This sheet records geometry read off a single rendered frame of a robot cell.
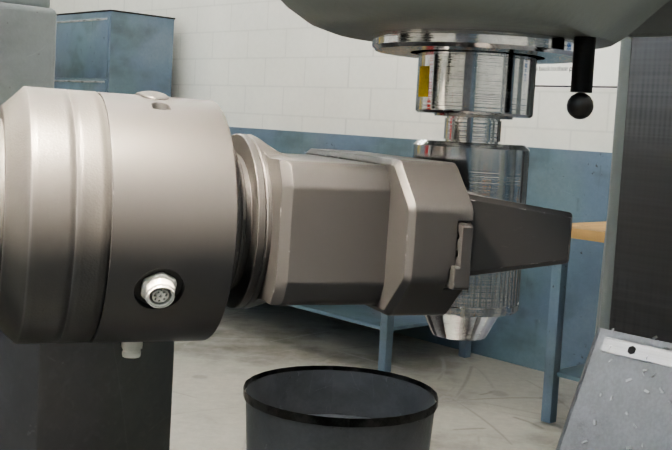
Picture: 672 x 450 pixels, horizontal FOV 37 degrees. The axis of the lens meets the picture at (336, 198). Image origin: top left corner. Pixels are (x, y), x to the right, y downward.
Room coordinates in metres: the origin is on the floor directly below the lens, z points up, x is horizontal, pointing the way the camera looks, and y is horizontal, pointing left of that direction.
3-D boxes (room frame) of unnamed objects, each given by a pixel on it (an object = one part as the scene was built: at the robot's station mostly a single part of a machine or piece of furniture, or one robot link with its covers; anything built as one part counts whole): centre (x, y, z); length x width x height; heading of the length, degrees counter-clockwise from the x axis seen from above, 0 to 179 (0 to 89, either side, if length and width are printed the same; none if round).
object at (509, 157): (0.41, -0.05, 1.26); 0.05 x 0.05 x 0.01
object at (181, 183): (0.37, 0.03, 1.23); 0.13 x 0.12 x 0.10; 22
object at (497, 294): (0.41, -0.05, 1.23); 0.05 x 0.05 x 0.06
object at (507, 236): (0.38, -0.06, 1.23); 0.06 x 0.02 x 0.03; 112
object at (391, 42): (0.41, -0.05, 1.31); 0.09 x 0.09 x 0.01
